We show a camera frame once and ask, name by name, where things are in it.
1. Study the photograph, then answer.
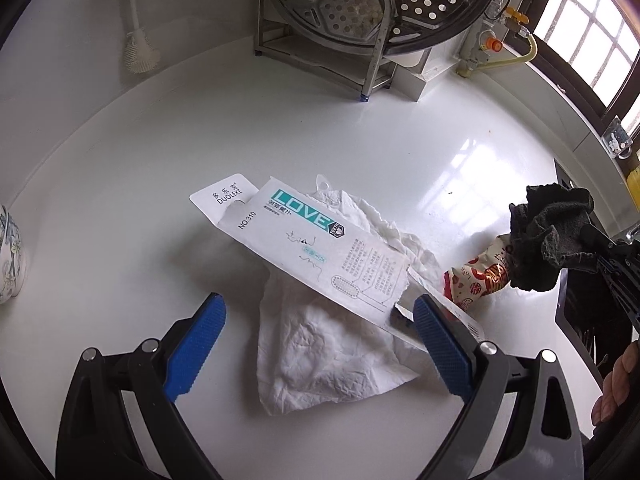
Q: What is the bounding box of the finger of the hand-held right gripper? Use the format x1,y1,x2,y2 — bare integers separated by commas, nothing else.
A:
597,259,640,335
580,225,640,273

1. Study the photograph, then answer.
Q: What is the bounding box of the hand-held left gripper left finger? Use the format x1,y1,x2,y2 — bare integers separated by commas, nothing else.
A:
54,292,227,480

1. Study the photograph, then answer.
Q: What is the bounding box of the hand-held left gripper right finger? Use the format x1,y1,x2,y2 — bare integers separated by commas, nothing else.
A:
413,294,586,480

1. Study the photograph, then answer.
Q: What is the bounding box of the black cloth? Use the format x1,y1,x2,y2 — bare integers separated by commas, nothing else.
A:
508,183,602,294

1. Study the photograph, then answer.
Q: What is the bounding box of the white paper tissue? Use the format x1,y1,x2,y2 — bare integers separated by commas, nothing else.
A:
257,175,442,417

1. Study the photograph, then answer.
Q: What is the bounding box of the white toothbrush package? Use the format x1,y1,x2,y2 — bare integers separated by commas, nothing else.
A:
189,172,487,357

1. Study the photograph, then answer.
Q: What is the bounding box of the person's right hand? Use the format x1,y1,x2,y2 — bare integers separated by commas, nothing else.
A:
590,337,640,429

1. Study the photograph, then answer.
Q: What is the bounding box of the black kitchen sink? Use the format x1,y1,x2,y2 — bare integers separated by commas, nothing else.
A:
552,157,640,392

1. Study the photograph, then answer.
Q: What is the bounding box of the red patterned snack wrapper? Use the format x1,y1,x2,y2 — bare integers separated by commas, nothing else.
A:
442,236,517,312

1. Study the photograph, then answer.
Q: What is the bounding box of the yellow oil bottle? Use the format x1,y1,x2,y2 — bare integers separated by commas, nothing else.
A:
625,152,640,197

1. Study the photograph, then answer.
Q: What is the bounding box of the clear glass mug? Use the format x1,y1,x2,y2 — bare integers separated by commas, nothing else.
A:
601,115,632,159

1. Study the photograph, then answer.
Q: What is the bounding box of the floral ceramic bowl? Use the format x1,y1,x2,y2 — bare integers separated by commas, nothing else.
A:
0,204,27,305

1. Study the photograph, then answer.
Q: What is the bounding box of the dark-framed window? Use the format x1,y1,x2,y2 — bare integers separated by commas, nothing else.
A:
530,0,640,122

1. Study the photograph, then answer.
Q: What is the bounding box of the grey gas valve orange knob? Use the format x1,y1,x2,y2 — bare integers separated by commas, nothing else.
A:
459,24,504,79

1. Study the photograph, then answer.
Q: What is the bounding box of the metal dish rack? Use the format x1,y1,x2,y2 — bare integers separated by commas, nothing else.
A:
252,0,397,104

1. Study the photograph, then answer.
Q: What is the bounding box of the yellow gas hose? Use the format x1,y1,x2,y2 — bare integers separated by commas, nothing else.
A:
502,7,539,69

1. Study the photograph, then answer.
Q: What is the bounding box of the white long-handled brush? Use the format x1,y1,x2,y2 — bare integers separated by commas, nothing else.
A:
122,0,162,76

